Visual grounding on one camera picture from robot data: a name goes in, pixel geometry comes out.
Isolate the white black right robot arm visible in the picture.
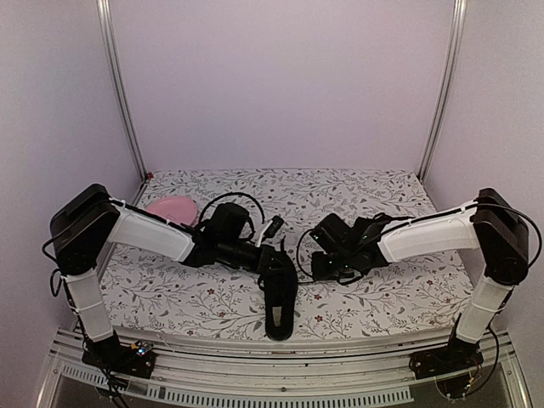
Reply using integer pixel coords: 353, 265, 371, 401
308, 188, 543, 371

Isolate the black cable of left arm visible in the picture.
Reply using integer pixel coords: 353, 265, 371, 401
199, 191, 264, 239

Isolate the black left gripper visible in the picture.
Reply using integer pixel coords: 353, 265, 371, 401
219, 238, 292, 277

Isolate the floral patterned table mat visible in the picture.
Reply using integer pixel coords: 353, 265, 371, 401
99, 168, 473, 341

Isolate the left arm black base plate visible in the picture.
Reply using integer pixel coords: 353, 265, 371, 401
82, 337, 156, 379

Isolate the aluminium front rail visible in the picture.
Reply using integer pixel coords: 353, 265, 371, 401
40, 326, 535, 408

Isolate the right aluminium frame post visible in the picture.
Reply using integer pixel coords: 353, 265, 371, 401
416, 0, 468, 184

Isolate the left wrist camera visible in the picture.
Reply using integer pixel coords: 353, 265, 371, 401
254, 216, 285, 247

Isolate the left aluminium frame post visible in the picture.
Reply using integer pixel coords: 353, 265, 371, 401
96, 0, 148, 183

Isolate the pink plastic plate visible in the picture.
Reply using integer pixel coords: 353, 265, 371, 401
145, 195, 198, 226

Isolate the black canvas shoe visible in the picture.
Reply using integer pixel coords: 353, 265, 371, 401
257, 239, 298, 341

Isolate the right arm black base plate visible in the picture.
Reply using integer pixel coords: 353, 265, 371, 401
409, 339, 484, 379

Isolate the aluminium frame post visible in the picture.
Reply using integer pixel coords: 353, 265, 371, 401
96, 0, 148, 183
416, 0, 468, 184

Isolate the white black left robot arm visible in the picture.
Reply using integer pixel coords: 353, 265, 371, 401
42, 184, 290, 369

